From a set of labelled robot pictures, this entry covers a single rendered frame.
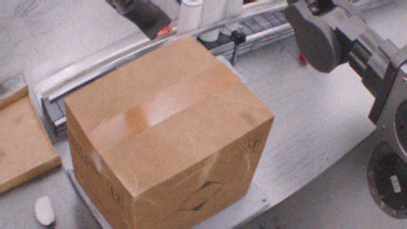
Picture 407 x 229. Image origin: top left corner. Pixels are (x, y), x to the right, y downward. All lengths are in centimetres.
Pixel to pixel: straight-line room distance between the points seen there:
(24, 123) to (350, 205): 154
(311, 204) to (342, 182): 21
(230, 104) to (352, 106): 58
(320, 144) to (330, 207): 95
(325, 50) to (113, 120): 43
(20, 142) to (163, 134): 50
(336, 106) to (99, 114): 72
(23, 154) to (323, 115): 80
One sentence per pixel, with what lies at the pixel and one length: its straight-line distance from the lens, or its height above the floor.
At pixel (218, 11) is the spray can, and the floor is 99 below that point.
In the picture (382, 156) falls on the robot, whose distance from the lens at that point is 98.
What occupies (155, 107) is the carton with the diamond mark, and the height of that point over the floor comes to 112.
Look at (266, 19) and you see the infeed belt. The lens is 157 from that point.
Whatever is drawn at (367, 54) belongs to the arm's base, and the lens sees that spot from 65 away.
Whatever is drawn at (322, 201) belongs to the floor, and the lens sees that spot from 229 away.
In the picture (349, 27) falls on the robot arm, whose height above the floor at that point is 147.
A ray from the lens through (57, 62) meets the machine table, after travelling 147.
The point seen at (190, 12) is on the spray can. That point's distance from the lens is 132.
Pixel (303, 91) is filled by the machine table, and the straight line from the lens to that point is 146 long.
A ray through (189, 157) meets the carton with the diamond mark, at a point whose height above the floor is 112.
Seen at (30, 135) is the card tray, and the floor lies 83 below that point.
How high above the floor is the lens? 186
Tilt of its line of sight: 50 degrees down
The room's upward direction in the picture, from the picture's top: 11 degrees clockwise
